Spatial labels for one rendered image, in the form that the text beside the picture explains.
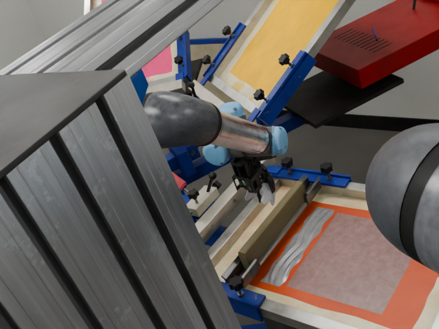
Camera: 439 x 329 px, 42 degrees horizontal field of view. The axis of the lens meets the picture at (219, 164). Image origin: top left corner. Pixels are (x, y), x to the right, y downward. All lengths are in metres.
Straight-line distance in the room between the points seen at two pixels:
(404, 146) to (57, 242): 0.27
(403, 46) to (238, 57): 0.72
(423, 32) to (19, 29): 4.24
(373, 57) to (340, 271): 1.08
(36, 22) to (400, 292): 5.01
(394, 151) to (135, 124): 0.20
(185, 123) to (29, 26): 4.98
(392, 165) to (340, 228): 1.39
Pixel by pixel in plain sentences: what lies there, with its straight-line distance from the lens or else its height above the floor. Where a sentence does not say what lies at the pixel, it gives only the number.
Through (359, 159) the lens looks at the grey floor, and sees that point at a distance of 3.81.
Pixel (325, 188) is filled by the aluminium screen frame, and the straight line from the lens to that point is 1.99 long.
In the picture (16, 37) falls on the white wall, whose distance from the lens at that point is 5.94.
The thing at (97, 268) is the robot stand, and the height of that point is 1.93.
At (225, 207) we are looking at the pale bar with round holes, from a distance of 1.96.
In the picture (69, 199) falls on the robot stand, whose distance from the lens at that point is 0.38.
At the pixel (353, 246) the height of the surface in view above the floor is 0.95.
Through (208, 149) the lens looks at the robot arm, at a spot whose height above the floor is 1.44.
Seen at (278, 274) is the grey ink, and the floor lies 0.96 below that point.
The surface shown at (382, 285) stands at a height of 0.96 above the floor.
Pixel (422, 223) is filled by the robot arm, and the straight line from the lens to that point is 0.44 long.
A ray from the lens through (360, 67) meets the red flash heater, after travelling 2.43.
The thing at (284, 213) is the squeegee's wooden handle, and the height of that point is 1.04.
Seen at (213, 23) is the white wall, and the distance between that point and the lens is 4.37.
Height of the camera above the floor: 2.16
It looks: 31 degrees down
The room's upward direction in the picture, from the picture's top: 21 degrees counter-clockwise
